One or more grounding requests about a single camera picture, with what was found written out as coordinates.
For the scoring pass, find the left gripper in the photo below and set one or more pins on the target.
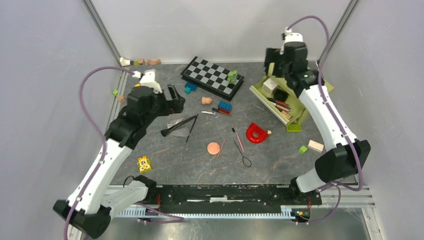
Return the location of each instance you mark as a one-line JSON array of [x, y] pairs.
[[175, 105]]

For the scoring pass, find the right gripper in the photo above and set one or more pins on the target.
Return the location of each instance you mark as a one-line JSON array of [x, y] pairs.
[[273, 55]]

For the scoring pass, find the white cube box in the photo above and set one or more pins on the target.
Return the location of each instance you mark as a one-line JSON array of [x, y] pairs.
[[269, 86]]

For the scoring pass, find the green drawer cabinet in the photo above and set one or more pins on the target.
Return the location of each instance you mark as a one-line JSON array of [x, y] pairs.
[[291, 106]]

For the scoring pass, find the black square compact case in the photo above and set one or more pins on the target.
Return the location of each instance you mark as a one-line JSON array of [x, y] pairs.
[[280, 95]]

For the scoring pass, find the brown lip gloss tube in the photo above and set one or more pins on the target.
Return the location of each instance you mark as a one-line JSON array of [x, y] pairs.
[[282, 108]]

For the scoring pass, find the foundation bottle with grey cap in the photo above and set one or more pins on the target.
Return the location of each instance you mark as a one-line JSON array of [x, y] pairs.
[[286, 115]]

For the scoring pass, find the round peach powder puff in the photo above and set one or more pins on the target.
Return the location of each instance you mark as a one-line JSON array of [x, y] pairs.
[[213, 148]]

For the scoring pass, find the thin pink lip pencil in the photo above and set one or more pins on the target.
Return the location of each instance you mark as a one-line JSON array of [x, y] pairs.
[[221, 148]]

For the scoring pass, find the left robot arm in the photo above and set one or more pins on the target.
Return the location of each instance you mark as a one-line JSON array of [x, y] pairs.
[[87, 209]]

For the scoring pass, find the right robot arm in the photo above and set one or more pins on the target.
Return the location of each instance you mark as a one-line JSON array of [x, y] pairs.
[[342, 164]]

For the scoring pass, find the teal toy block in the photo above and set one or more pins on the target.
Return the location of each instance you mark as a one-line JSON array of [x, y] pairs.
[[187, 90]]

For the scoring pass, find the small silver white tube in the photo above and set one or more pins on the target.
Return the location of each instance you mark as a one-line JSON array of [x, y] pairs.
[[208, 112]]

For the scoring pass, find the clear plastic wrapper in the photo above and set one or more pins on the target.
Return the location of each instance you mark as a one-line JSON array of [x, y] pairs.
[[181, 131]]

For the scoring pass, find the large black powder brush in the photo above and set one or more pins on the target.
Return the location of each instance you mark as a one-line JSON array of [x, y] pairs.
[[167, 131]]

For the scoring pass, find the dark red lip gloss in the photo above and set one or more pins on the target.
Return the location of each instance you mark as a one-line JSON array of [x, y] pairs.
[[221, 112]]

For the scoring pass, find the black white chessboard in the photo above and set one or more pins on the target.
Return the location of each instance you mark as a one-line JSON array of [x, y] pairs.
[[212, 78]]

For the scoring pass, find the blue red toy brick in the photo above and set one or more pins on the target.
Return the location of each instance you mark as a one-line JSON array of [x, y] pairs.
[[225, 107]]

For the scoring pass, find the wooden blocks in corner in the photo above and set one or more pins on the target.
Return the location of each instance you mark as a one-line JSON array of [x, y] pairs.
[[126, 63]]

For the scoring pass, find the small wooden cube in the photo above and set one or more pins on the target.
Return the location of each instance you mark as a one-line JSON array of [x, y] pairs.
[[121, 99]]

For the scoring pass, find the green toy figure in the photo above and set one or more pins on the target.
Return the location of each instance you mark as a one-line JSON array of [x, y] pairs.
[[232, 77]]

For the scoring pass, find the lime green toy brick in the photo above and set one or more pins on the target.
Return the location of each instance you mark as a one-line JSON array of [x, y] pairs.
[[293, 128]]

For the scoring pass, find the yellow number toy block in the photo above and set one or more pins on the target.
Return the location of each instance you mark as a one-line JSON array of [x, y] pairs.
[[144, 164]]

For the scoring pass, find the red toy magnet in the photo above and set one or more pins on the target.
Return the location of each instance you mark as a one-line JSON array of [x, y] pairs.
[[256, 134]]

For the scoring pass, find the cream toy brick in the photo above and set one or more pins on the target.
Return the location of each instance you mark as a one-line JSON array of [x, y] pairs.
[[316, 146]]

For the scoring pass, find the small green block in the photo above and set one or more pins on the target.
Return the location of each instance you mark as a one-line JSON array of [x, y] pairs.
[[302, 149]]

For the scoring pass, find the black wire loop tool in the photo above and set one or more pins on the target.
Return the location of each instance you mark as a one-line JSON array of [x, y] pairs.
[[245, 160]]

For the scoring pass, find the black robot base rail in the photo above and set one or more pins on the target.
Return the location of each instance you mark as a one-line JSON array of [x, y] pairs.
[[228, 198]]

